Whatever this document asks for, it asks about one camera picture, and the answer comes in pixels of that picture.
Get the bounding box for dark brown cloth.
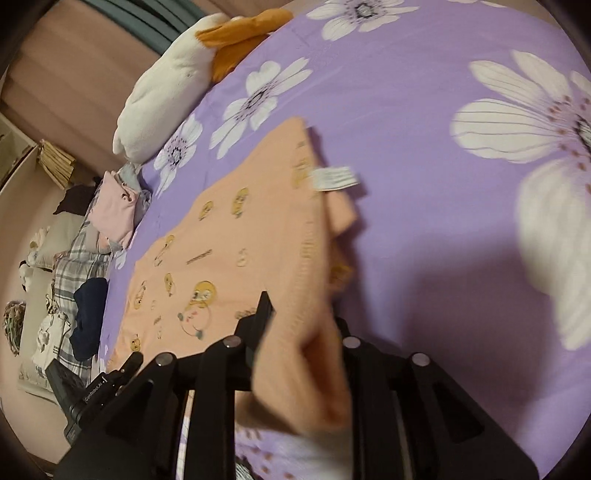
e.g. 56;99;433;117
53;185;96;217

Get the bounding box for folded pink garment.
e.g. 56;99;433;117
88;172;138;249

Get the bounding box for white goose plush toy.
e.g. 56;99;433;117
112;8;294;164

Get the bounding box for small plush toys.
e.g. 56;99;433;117
18;227;51;292

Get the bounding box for dark navy garment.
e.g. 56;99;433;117
70;277;108;362

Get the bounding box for purple floral bed sheet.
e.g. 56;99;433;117
98;1;590;479

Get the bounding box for grey plaid blanket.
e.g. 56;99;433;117
51;198;111;385

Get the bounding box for beige headboard cushion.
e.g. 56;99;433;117
26;212;84;271

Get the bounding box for white patterned garment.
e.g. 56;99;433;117
31;311;70;378

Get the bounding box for hanging beige fringe cloth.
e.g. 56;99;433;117
37;140;76;190

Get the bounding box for white wall shelf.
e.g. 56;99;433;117
0;114;38;187

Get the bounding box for teal curtain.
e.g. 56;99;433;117
83;0;205;55

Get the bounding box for orange cartoon print baby shirt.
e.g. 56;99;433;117
106;117;356;435

